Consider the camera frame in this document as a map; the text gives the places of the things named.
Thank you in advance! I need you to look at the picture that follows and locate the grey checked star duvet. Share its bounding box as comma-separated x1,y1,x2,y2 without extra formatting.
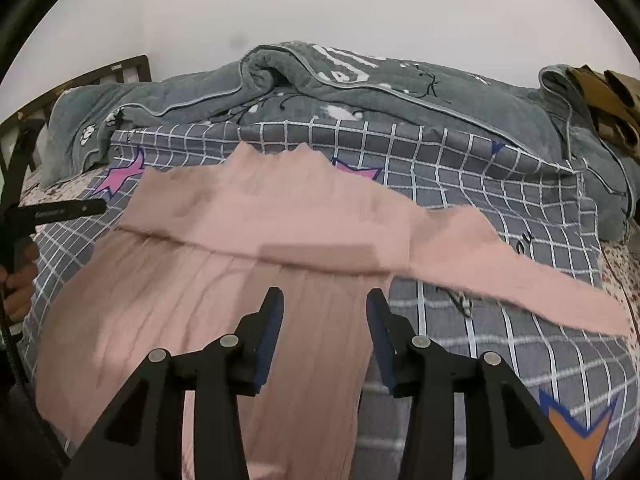
20,117,640,480

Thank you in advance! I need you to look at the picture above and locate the dark wooden headboard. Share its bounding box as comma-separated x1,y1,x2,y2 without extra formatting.
0,55,152,171

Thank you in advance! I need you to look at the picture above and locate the grey printed fleece blanket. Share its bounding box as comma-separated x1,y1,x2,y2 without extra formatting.
40,41,640,238

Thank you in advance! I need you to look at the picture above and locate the pink knit sweater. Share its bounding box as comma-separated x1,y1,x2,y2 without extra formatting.
35,142,631,480

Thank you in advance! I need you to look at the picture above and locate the camouflage cloth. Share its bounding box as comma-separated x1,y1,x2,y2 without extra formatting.
565,65,640,153

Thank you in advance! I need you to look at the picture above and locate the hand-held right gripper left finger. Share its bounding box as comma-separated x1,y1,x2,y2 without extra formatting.
60,287,285,480

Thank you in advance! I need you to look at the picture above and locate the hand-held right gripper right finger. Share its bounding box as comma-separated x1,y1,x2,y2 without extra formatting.
366,289,586,480

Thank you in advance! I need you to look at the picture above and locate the person's left hand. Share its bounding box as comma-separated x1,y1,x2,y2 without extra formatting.
0,245,40,322

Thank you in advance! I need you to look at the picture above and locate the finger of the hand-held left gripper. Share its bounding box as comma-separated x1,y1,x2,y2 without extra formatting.
17,198,107,224

